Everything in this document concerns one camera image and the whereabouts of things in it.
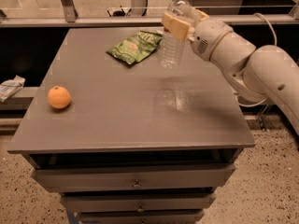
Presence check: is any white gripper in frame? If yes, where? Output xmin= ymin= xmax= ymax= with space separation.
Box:
xmin=162 ymin=9 xmax=233 ymax=61

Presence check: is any clear plastic water bottle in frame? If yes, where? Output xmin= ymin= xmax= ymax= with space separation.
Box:
xmin=159 ymin=0 xmax=190 ymax=68

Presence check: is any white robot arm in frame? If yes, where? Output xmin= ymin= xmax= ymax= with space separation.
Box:
xmin=162 ymin=7 xmax=299 ymax=128

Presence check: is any green chip bag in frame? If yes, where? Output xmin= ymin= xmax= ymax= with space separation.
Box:
xmin=107 ymin=31 xmax=163 ymax=65

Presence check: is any grey drawer cabinet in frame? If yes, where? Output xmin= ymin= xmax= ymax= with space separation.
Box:
xmin=7 ymin=26 xmax=257 ymax=224

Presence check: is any orange fruit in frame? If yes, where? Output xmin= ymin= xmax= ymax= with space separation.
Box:
xmin=48 ymin=86 xmax=71 ymax=109

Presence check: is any top grey drawer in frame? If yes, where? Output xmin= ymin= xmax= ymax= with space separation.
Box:
xmin=32 ymin=163 xmax=235 ymax=193

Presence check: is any grey drawer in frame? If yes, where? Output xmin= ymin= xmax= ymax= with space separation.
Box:
xmin=32 ymin=163 xmax=235 ymax=193
xmin=78 ymin=210 xmax=204 ymax=224
xmin=61 ymin=193 xmax=216 ymax=213

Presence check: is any middle grey drawer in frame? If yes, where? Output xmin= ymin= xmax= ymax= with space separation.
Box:
xmin=61 ymin=193 xmax=216 ymax=213

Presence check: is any white packet on ledge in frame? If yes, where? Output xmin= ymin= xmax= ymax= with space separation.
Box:
xmin=0 ymin=76 xmax=25 ymax=102

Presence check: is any bottom grey drawer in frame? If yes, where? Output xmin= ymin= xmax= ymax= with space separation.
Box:
xmin=78 ymin=210 xmax=204 ymax=224

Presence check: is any white cable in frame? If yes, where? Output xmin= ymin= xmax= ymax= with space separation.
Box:
xmin=235 ymin=12 xmax=278 ymax=108

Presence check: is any grey metal rail frame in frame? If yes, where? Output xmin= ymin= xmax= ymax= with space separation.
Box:
xmin=0 ymin=0 xmax=299 ymax=27

